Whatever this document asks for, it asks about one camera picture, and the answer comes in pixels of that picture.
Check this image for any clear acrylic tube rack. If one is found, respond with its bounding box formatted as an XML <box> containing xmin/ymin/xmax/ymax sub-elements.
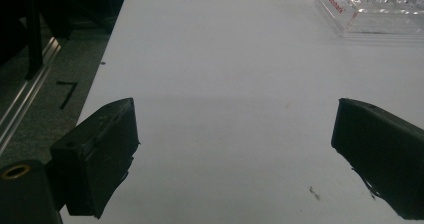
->
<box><xmin>313</xmin><ymin>0</ymin><xmax>424</xmax><ymax>38</ymax></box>

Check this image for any black metal stand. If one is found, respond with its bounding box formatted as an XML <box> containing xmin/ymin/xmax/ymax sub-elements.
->
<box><xmin>24</xmin><ymin>0</ymin><xmax>44</xmax><ymax>81</ymax></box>

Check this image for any aluminium floor rail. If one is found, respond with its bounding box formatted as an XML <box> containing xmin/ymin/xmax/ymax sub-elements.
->
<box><xmin>0</xmin><ymin>36</ymin><xmax>63</xmax><ymax>155</ymax></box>

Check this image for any black curtain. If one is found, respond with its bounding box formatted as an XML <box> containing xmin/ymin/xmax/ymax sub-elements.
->
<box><xmin>0</xmin><ymin>0</ymin><xmax>131</xmax><ymax>65</ymax></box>

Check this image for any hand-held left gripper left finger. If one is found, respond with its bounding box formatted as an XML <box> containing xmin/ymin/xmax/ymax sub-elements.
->
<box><xmin>49</xmin><ymin>97</ymin><xmax>140</xmax><ymax>220</ymax></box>

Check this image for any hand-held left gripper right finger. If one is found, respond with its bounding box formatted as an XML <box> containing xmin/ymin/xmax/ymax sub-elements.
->
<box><xmin>330</xmin><ymin>97</ymin><xmax>424</xmax><ymax>221</ymax></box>

